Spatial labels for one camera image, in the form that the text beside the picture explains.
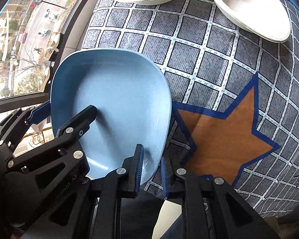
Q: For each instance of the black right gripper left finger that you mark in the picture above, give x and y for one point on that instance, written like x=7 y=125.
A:
x=121 y=183

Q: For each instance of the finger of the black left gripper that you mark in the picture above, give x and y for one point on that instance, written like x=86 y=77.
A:
x=15 y=125
x=76 y=126

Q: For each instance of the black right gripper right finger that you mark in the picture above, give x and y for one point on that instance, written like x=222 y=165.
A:
x=211 y=208

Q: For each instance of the light blue plate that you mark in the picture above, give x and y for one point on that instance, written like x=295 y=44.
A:
x=133 y=100

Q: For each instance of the person's blue jeans leg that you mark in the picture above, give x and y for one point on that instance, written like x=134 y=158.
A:
x=146 y=214

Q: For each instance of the grey checkered star tablecloth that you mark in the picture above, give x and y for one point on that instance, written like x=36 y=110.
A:
x=207 y=61

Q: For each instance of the black window frame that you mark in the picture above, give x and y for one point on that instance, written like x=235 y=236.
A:
x=35 y=36

